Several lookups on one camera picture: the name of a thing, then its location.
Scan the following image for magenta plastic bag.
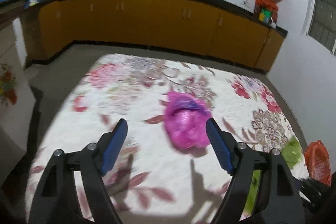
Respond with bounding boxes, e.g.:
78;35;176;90
164;91;212;150

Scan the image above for red trash basket with liner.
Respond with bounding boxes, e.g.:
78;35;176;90
304;140;332;186

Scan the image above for lower kitchen cabinets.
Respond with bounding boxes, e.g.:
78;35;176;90
20;0;288;71

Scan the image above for olive green plastic bag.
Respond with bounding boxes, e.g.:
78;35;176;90
242;137;308;218

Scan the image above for barred window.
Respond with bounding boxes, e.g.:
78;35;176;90
306;0;335;56

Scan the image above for orange bag over containers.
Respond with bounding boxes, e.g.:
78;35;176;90
254;0;278;25

